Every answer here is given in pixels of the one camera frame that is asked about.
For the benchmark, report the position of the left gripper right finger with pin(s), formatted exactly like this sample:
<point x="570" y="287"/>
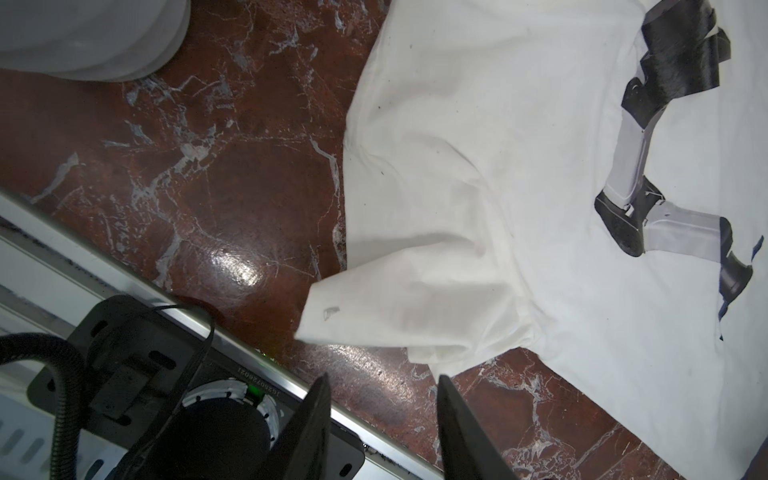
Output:
<point x="466" y="450"/>

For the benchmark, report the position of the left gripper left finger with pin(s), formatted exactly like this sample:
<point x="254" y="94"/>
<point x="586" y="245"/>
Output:
<point x="301" y="450"/>

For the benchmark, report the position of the white printed t-shirt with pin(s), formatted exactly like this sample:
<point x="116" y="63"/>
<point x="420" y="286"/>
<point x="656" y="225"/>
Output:
<point x="583" y="179"/>

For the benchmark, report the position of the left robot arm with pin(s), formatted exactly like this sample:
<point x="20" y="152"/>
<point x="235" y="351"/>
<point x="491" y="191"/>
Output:
<point x="223" y="438"/>

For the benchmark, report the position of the potted artificial flowers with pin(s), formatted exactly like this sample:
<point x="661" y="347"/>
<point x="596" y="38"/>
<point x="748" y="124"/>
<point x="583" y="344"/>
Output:
<point x="104" y="41"/>

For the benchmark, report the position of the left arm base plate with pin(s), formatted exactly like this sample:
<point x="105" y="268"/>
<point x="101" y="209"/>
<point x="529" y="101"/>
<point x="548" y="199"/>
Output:
<point x="127" y="369"/>

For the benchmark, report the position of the aluminium front rail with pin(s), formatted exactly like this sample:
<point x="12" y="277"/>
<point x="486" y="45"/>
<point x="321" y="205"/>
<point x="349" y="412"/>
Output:
<point x="66" y="276"/>

